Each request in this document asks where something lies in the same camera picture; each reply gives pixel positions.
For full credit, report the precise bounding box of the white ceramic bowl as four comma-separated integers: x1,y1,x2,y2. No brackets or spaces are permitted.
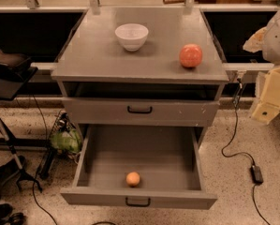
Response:
115,23,149,52

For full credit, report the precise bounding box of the black power adapter brick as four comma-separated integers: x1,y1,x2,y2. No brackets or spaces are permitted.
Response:
250,165,263,184

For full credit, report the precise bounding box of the black power cable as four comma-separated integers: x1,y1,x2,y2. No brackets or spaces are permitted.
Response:
220,77,272,225

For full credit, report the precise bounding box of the black pouch on stand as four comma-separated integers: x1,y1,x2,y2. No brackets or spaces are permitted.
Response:
0,50,31,82

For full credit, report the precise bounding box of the black tripod stand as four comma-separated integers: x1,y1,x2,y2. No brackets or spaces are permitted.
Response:
0,67,42,191

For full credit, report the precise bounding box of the large red-orange apple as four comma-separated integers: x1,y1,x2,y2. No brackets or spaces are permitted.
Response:
179,44,202,68

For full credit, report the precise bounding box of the black floor cable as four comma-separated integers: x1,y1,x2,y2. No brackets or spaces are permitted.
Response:
26,94,59,225

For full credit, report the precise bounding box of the grey closed top drawer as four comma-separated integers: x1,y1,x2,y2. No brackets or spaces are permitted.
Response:
63,97,219,127

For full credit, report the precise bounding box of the green wire basket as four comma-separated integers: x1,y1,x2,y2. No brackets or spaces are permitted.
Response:
49,110,81,155

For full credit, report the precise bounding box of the black shoe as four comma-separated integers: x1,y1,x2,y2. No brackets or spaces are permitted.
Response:
0,203,25,225

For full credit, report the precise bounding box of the small orange fruit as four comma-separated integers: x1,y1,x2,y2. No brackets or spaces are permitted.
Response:
125,172,140,188

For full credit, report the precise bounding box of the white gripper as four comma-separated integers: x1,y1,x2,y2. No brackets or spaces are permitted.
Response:
243,27,280,125

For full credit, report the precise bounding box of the grey open middle drawer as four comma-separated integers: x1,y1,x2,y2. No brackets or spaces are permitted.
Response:
61,125,217,209

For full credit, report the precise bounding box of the grey drawer cabinet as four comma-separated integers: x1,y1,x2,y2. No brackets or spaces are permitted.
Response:
52,7,228,143

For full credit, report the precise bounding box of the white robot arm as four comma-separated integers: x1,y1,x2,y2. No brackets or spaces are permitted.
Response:
243,9,280,125

